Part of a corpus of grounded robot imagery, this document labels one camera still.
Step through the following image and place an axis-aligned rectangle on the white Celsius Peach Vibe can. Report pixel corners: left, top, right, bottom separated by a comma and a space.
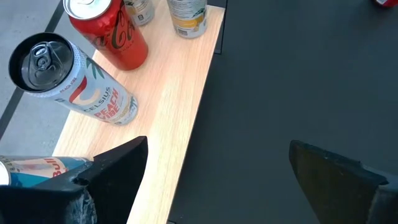
8, 32, 139, 126

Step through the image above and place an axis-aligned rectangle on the wooden shelf platform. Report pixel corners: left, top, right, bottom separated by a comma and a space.
51, 0, 229, 224

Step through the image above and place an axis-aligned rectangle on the blue silver Red Bull can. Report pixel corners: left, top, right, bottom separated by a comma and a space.
0, 155, 94, 189

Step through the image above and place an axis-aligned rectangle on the white Celsius Tropical Vibe can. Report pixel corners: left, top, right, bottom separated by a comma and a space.
123, 0, 155, 27
167, 0, 208, 39

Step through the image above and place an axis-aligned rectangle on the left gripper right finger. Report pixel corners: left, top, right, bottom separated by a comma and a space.
289, 139, 398, 224

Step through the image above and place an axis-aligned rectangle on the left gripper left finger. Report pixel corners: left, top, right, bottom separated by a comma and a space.
0, 135, 149, 224

